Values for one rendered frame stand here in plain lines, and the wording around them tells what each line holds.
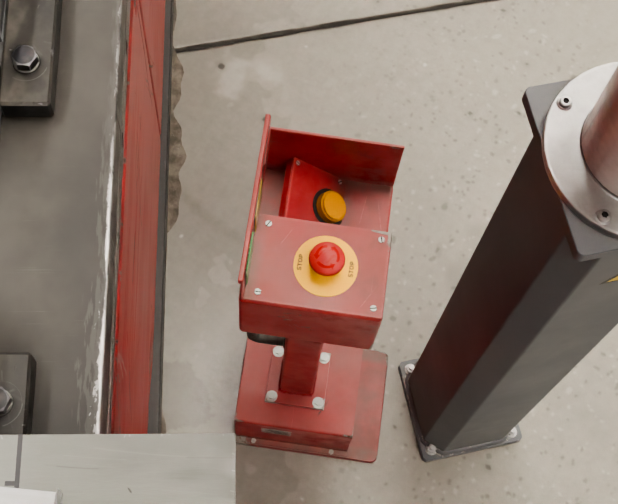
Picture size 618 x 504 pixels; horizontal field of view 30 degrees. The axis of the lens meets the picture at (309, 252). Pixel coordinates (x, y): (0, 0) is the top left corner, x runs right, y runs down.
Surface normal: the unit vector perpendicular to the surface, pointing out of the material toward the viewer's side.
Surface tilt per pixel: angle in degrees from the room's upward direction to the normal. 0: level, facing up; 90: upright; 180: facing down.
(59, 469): 0
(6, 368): 0
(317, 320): 90
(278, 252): 0
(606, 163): 90
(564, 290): 90
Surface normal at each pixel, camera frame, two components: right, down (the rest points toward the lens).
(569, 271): -0.53, 0.78
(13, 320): 0.05, -0.36
